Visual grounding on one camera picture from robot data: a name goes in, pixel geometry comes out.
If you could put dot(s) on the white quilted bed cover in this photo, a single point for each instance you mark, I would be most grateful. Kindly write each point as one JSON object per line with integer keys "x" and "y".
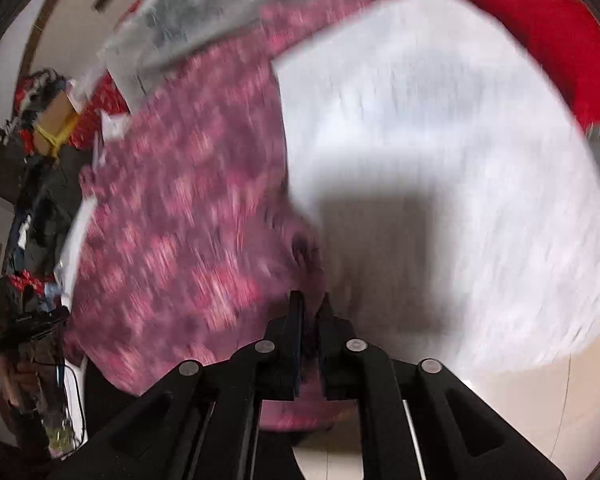
{"x": 457, "y": 202}

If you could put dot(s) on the cardboard box with yellow tape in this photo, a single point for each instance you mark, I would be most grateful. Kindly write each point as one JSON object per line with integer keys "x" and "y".
{"x": 54, "y": 126}

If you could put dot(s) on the grey floral pillow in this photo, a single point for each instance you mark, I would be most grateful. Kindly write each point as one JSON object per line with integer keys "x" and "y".
{"x": 160, "y": 34}

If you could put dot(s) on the red patterned blanket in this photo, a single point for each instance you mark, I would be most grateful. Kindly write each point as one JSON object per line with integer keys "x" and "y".
{"x": 564, "y": 38}

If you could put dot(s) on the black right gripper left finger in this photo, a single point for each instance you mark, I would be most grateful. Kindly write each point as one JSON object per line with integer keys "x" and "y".
{"x": 268, "y": 370}

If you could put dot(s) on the purple pink floral garment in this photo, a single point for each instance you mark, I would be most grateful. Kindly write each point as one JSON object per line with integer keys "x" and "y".
{"x": 193, "y": 246}

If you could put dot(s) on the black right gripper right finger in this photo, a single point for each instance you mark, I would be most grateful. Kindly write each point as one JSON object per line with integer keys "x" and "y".
{"x": 353, "y": 369}

